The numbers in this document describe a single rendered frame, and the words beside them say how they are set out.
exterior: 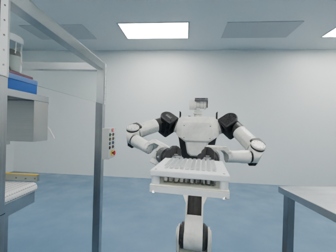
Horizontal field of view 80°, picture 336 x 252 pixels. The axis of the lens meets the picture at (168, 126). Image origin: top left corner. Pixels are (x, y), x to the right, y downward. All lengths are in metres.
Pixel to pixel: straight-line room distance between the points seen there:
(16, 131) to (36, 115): 0.12
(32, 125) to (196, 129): 0.89
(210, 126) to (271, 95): 3.67
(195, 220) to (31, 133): 0.97
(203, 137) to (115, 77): 3.80
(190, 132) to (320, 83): 4.34
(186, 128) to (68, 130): 4.19
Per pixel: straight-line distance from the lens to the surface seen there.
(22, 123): 1.18
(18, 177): 1.30
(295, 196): 1.24
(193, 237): 1.25
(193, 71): 4.61
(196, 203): 1.34
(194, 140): 1.28
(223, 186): 0.64
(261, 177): 4.87
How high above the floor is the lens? 1.22
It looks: level
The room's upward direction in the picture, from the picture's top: 2 degrees clockwise
